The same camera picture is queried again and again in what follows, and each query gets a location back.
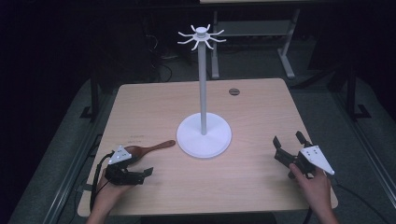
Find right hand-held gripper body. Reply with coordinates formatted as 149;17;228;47
274;145;336;180

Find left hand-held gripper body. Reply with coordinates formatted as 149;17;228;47
104;145;146;187

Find brown wooden spoon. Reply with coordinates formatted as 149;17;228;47
125;139;177;163

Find person's right hand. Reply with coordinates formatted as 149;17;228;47
289;162;332;216

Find person's left hand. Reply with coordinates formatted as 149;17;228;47
92;169;133;209

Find black metal stand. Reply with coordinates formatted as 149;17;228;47
326;62;373;121
78;77;101;123

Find white hook stand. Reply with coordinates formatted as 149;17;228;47
176;23;233;160

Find white-legged desk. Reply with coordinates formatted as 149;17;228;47
199;0;312;80

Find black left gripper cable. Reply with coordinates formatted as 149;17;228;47
89;151;115;213

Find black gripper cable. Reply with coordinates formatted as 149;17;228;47
332;177;390;224
89;151;115;213

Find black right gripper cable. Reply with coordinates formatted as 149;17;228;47
332;177;390;224

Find black floor cables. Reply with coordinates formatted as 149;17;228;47
146;31;180;83

